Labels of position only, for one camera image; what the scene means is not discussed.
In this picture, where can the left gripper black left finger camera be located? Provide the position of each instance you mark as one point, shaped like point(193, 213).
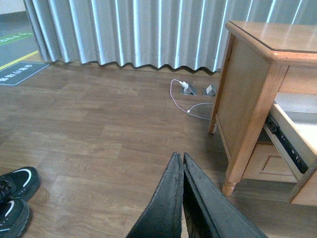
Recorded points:
point(162, 218)

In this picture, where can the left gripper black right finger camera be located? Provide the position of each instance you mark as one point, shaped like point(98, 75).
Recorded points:
point(208, 213)

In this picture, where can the wooden drawer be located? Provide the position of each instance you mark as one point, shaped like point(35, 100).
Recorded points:
point(266, 163)
point(292, 126)

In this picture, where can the wooden nightstand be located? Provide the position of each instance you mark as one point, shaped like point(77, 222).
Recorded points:
point(261, 60)

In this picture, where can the floor socket with plug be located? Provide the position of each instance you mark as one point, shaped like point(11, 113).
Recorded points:
point(187, 89)

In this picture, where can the black sneaker upper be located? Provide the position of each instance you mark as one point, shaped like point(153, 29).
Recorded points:
point(19, 184)

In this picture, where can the black sneaker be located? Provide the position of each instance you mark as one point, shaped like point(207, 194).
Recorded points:
point(19, 184)
point(13, 218)

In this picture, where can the black sneaker lower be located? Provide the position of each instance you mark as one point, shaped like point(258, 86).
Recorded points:
point(13, 218)

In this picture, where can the grey pleated curtain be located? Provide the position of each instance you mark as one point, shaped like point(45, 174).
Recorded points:
point(178, 33)

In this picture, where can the grey floor sign sticker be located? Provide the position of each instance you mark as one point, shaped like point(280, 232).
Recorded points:
point(20, 71)

